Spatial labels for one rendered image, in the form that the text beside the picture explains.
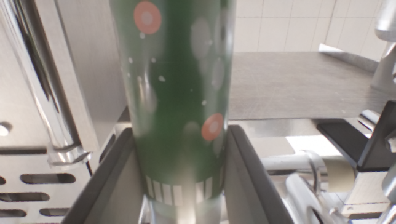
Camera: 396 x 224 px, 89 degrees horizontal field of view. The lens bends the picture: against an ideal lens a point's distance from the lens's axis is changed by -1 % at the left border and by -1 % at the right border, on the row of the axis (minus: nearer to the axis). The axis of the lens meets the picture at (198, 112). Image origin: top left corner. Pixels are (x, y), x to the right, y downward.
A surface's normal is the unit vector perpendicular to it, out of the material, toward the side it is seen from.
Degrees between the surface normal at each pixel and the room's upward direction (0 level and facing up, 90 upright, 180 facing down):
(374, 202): 90
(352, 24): 90
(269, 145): 90
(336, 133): 180
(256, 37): 90
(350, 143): 180
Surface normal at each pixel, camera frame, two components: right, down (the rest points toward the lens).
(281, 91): 0.00, -0.88
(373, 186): 0.04, 0.47
